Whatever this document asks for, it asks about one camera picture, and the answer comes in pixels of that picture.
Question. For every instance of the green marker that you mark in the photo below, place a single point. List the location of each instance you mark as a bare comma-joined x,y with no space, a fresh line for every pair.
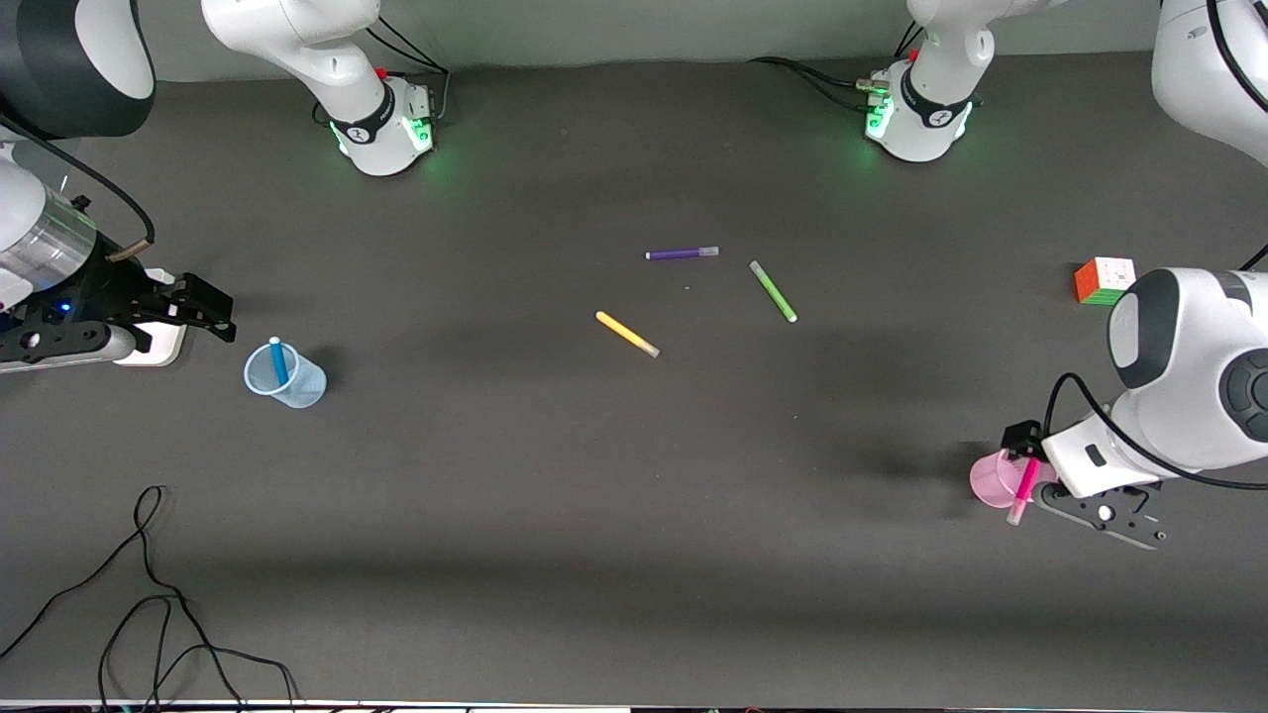
773,291

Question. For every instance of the pink marker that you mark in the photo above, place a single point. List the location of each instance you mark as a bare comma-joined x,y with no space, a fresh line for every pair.
1021,495

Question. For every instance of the purple marker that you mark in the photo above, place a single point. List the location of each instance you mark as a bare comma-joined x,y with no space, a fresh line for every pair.
679,254

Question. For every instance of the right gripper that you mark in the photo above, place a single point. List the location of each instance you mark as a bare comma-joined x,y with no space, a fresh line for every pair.
111,294

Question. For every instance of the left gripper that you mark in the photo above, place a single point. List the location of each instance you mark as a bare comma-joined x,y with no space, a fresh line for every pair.
1020,437

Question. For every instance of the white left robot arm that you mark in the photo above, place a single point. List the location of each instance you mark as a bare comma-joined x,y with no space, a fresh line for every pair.
1189,327

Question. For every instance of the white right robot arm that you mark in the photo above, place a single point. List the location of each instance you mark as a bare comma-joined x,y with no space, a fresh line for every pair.
297,40

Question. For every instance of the white lamp stand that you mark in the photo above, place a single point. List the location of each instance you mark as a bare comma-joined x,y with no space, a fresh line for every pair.
163,349

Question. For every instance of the pink mesh cup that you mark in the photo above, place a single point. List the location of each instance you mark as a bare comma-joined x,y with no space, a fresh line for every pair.
991,480

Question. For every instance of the yellow marker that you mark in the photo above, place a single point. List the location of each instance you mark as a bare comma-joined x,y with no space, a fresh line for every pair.
624,332

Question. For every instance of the blue marker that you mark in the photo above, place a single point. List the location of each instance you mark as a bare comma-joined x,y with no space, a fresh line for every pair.
279,361

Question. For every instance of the colourful puzzle cube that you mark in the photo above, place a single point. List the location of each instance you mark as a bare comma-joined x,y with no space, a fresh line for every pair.
1100,282

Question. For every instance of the blue mesh cup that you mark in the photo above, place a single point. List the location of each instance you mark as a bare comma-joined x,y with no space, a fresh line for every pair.
307,388

